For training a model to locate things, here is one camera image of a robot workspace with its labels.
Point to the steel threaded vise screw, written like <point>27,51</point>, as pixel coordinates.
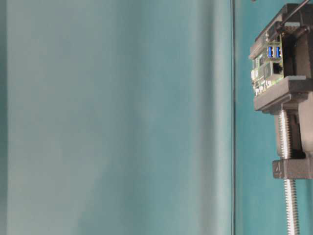
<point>289,183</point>

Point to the green PCB with ports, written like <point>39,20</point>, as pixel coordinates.
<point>267,60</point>

